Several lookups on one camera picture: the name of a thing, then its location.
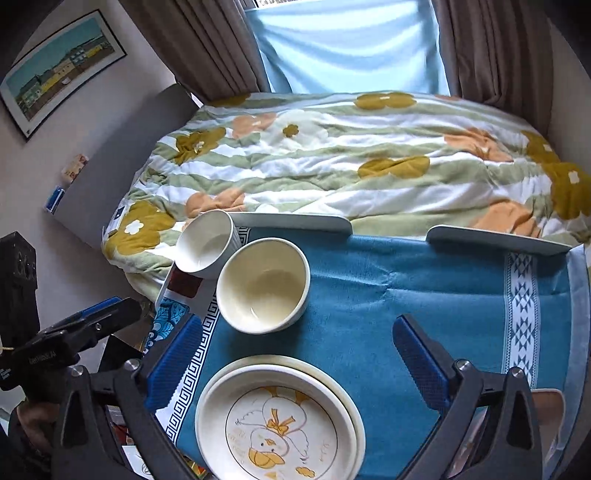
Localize key pattern bordered cloth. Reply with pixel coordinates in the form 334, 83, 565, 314
143, 295, 223, 444

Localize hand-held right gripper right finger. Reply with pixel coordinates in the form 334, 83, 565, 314
392, 315, 542, 480

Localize white duck print plate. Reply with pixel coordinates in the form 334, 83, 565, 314
195, 364, 366, 480

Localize printed papers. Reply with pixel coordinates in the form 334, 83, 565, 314
107, 406, 197, 480

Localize person's left hand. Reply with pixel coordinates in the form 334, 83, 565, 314
18, 401, 62, 457

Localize brown curtain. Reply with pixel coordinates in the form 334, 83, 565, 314
117, 0, 273, 102
431, 0, 555, 134

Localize small blue box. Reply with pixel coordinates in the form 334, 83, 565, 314
44, 185, 66, 213

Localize small pink box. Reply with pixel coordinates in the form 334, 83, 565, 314
62, 154, 88, 182

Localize floral blanket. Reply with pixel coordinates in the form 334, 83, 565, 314
102, 91, 591, 305

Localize yellow duck print plate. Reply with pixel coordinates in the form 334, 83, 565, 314
201, 354, 358, 444

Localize black perforated box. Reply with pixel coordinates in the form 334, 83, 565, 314
0, 231, 38, 344

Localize grey headboard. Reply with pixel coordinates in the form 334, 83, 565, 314
51, 83, 204, 232

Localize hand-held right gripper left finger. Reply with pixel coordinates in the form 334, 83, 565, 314
52, 314, 206, 480

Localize white ribbed cup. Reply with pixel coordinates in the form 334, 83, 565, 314
175, 209, 238, 280

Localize red white carton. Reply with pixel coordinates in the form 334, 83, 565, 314
154, 265, 206, 319

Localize blue tablecloth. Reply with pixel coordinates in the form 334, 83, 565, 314
152, 228, 591, 480

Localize cream round bowl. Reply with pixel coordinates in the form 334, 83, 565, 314
216, 237, 311, 335

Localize framed wall poster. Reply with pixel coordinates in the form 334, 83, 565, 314
0, 10, 127, 141

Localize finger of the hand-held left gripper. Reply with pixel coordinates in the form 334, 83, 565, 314
55, 300, 144, 366
39, 296, 124, 340

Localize light blue window cloth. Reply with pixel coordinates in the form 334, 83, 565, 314
244, 0, 451, 97

